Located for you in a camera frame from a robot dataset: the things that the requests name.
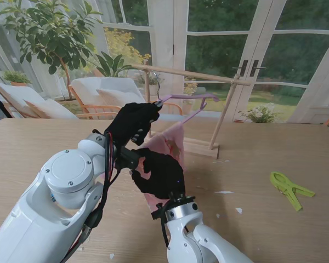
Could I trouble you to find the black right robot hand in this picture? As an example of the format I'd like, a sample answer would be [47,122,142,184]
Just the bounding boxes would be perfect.
[131,147,186,200]

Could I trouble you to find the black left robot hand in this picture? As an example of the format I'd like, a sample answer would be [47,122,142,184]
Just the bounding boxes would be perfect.
[104,101,163,147]

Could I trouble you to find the pink square towel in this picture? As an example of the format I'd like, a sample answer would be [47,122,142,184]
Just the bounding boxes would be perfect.
[138,122,187,213]

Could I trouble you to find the pink clothes hanger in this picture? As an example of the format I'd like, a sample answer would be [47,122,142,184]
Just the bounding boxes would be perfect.
[150,70,219,124]

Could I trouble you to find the green clothes peg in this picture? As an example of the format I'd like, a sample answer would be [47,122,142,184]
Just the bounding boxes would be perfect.
[269,171,316,211]

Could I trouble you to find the wooden drying rack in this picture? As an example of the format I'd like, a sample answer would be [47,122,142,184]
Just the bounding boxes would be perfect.
[131,60,252,160]

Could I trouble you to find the printed garden room backdrop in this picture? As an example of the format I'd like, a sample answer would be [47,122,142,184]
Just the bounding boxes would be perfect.
[0,0,329,129]

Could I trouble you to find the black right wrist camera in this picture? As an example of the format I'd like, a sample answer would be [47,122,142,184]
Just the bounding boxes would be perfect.
[151,202,171,220]

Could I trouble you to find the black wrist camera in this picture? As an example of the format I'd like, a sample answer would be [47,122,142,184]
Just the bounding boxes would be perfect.
[151,202,171,220]
[115,146,143,170]

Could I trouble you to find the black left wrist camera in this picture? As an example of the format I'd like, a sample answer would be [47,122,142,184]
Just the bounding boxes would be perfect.
[115,146,143,170]

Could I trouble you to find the black red left arm cables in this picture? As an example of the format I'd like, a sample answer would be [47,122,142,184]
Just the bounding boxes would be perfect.
[61,131,120,263]

